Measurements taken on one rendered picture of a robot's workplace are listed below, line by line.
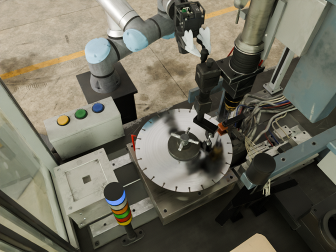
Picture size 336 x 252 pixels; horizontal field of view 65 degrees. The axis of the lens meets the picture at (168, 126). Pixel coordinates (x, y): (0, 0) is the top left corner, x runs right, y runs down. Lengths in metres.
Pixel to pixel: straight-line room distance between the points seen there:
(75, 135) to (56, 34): 2.23
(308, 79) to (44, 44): 2.77
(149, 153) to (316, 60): 0.55
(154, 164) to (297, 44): 0.53
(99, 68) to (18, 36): 2.15
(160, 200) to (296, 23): 0.65
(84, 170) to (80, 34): 2.32
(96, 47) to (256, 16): 0.79
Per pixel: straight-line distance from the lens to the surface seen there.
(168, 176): 0.85
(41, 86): 2.66
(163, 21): 0.96
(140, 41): 0.90
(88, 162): 0.97
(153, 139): 0.92
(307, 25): 0.62
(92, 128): 1.08
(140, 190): 1.05
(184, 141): 0.86
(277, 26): 0.67
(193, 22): 0.79
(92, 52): 1.25
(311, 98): 0.69
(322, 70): 0.65
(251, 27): 0.67
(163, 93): 2.35
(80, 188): 0.94
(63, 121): 1.09
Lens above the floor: 1.72
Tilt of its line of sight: 54 degrees down
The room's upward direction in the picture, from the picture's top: 1 degrees clockwise
